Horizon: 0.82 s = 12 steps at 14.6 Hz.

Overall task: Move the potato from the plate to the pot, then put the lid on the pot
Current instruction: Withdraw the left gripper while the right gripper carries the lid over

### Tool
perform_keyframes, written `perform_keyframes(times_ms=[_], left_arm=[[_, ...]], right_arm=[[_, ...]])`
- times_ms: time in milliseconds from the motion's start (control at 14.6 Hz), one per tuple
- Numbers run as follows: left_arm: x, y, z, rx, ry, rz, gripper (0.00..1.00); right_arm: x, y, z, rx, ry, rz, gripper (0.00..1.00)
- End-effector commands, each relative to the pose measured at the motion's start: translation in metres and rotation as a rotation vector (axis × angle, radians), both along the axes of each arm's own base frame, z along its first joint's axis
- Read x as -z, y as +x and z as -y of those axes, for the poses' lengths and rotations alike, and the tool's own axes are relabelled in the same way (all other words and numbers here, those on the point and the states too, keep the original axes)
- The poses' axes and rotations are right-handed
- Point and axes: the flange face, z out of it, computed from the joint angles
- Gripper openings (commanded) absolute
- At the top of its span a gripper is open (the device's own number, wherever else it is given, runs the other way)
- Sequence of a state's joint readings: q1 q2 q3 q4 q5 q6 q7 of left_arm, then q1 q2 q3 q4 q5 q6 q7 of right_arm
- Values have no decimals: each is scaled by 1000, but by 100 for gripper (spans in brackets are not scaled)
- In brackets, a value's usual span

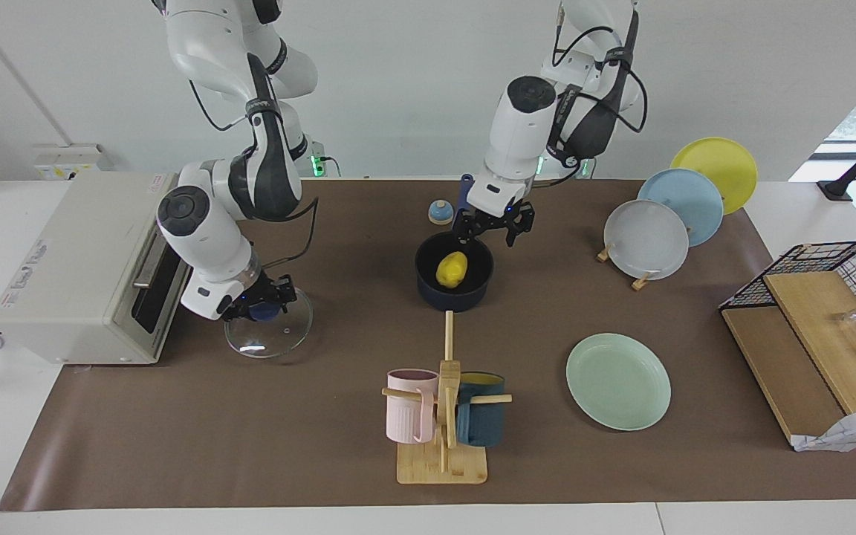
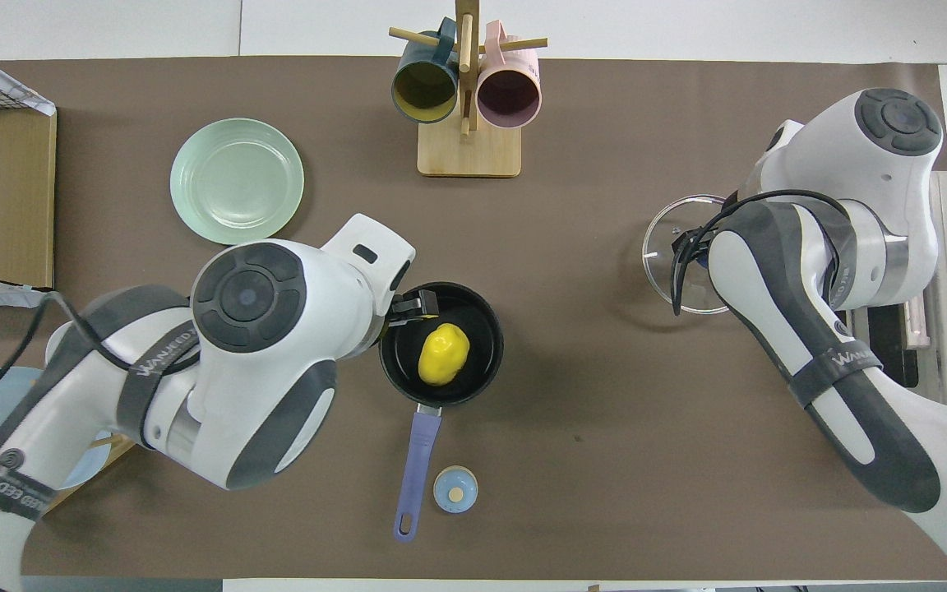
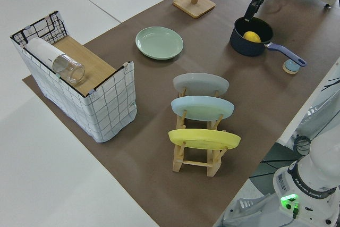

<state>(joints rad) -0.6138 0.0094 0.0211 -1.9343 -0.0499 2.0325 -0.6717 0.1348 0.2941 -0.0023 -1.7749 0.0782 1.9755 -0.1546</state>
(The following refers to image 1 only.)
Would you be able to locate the yellow lemon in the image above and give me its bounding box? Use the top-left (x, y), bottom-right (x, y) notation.
top-left (435, 251), bottom-right (470, 289)

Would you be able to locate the glass lid blue knob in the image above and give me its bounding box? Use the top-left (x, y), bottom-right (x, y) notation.
top-left (224, 286), bottom-right (314, 359)

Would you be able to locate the grey plate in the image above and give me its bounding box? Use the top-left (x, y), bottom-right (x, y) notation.
top-left (604, 199), bottom-right (690, 281)

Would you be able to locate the wooden plate rack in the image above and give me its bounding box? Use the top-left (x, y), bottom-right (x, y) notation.
top-left (596, 245), bottom-right (656, 292)

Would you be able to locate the light blue plate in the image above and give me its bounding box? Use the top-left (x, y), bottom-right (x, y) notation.
top-left (638, 169), bottom-right (724, 247)

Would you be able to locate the green plate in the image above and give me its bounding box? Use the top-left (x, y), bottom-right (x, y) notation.
top-left (566, 332), bottom-right (672, 432)

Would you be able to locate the yellow plate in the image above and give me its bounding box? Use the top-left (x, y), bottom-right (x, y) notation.
top-left (670, 137), bottom-right (759, 215)

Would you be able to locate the brown table mat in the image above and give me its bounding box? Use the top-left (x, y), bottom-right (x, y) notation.
top-left (0, 178), bottom-right (856, 512)

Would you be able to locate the pink mug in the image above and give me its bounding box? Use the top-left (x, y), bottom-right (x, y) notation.
top-left (386, 369), bottom-right (440, 444)

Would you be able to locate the beige toaster oven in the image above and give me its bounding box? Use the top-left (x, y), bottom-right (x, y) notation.
top-left (0, 172), bottom-right (200, 366)

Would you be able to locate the dark teal mug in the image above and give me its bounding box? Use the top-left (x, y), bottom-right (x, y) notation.
top-left (456, 372), bottom-right (507, 447)

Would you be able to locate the white outlet box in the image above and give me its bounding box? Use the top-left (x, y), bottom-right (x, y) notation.
top-left (33, 143), bottom-right (113, 181)

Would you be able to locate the wooden mug tree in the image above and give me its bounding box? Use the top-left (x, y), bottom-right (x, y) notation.
top-left (382, 311), bottom-right (513, 485)

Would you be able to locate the light wooden board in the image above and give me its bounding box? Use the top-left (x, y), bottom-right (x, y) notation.
top-left (762, 270), bottom-right (856, 417)

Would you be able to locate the black pot blue handle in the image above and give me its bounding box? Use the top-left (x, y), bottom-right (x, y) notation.
top-left (415, 174), bottom-right (494, 312)

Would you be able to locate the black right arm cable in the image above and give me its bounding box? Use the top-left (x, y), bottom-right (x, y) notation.
top-left (189, 78), bottom-right (320, 270)

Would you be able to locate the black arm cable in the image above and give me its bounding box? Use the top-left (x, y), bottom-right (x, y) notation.
top-left (189, 78), bottom-right (320, 270)
top-left (551, 4), bottom-right (649, 188)

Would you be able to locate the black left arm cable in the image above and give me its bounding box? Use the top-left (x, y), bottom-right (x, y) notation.
top-left (551, 4), bottom-right (649, 188)

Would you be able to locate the black wire basket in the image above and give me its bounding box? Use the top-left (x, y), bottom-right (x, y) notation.
top-left (720, 240), bottom-right (856, 339)

